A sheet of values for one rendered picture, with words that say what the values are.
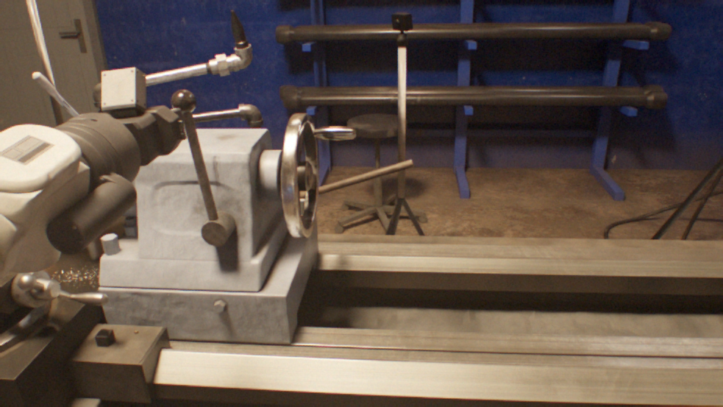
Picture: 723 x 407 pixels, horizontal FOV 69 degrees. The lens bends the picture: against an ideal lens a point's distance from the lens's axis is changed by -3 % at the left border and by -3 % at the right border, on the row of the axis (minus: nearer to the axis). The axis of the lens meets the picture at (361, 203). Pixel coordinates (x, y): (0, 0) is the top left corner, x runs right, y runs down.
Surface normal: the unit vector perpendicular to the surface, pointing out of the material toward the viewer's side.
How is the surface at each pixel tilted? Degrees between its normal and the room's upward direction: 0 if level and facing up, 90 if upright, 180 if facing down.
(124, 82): 60
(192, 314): 90
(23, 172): 25
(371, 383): 36
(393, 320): 15
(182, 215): 70
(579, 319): 21
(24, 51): 90
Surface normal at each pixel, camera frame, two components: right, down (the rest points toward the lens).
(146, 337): -0.03, -0.91
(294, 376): -0.07, -0.50
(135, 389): -0.09, 0.41
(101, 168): 0.62, 0.18
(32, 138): 0.40, -0.82
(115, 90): -0.14, -0.10
